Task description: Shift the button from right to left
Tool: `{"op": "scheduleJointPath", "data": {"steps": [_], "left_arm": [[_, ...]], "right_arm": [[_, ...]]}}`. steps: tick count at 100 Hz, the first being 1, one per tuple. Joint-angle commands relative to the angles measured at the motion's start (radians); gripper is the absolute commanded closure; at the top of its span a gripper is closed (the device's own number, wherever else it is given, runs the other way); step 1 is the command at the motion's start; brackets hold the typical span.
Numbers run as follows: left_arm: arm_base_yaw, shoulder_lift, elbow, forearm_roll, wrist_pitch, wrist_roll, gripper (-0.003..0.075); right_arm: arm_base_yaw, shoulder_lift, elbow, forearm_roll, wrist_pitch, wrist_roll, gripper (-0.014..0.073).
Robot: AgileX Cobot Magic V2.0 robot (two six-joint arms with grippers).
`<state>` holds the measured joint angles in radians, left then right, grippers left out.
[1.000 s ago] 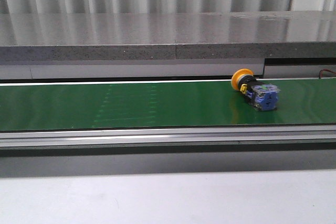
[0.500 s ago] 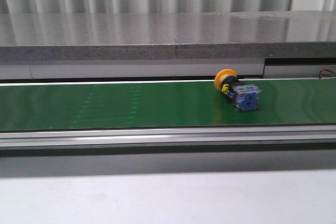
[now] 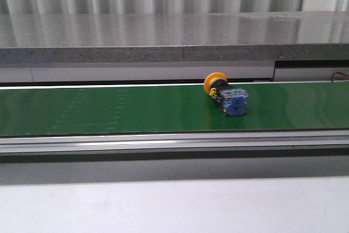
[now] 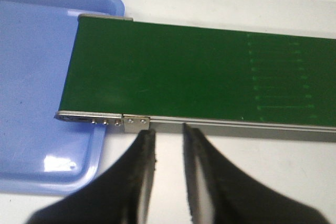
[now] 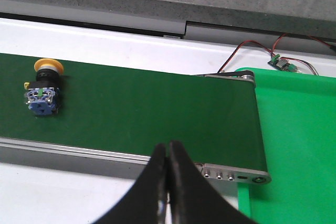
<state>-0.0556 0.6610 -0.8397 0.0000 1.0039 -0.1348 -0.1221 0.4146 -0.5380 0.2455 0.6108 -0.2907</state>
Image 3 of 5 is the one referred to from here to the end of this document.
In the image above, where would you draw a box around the yellow push button switch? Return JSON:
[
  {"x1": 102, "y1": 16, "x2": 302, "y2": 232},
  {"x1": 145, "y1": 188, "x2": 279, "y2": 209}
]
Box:
[{"x1": 203, "y1": 72, "x2": 248, "y2": 116}]

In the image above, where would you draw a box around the green conveyor belt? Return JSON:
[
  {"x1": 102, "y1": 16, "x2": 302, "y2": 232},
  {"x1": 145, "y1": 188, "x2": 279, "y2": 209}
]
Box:
[{"x1": 1, "y1": 82, "x2": 348, "y2": 136}]

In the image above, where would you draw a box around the grey stone counter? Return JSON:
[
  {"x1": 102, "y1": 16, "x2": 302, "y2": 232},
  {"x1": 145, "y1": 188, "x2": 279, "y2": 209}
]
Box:
[{"x1": 1, "y1": 11, "x2": 348, "y2": 83}]

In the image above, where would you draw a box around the aluminium conveyor frame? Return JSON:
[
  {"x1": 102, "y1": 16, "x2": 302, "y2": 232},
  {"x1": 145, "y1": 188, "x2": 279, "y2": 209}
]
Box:
[{"x1": 1, "y1": 129, "x2": 348, "y2": 163}]

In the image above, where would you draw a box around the red black wire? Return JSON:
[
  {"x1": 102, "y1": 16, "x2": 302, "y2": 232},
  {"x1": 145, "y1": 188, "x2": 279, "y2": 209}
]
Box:
[{"x1": 330, "y1": 71, "x2": 349, "y2": 82}]

